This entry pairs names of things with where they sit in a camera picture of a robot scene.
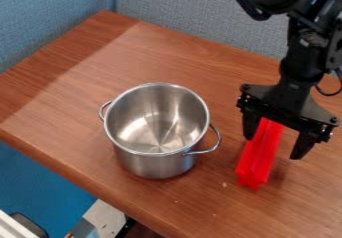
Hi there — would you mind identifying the stainless steel pot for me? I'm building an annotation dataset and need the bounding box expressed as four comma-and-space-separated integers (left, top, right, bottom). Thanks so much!
99, 82, 218, 179

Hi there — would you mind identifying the red cross-shaped plastic bar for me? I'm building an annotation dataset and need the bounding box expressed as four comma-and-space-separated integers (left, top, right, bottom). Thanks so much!
235, 118, 283, 190

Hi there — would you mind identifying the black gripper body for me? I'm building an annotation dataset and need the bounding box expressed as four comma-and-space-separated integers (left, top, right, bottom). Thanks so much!
236, 76, 339, 143

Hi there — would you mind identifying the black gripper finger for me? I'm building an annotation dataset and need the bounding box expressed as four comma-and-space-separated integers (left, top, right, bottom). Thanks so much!
242, 110, 262, 140
290, 132, 319, 160

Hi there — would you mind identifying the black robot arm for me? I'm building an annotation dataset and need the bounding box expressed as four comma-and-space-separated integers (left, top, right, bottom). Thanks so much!
236, 0, 342, 160

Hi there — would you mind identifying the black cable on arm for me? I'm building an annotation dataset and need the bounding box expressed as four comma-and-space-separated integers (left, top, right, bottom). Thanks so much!
314, 67, 342, 98

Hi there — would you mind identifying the grey white object below table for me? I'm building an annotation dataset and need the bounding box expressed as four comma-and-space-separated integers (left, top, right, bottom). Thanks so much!
64, 200, 125, 238

